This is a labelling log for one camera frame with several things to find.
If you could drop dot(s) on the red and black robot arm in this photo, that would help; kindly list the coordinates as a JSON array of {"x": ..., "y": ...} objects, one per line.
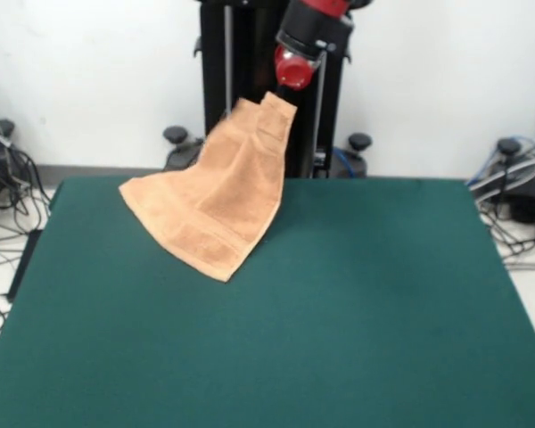
[{"x": 312, "y": 22}]

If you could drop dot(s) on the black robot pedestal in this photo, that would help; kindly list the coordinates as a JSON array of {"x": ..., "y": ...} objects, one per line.
[{"x": 249, "y": 67}]

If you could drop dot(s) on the dark green table cloth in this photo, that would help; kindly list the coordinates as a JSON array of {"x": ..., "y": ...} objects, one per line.
[{"x": 116, "y": 334}]

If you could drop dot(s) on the tan terry towel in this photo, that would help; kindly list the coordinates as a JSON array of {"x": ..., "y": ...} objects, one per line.
[{"x": 223, "y": 200}]

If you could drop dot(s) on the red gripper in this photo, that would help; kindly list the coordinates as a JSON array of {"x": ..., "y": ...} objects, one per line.
[{"x": 294, "y": 71}]

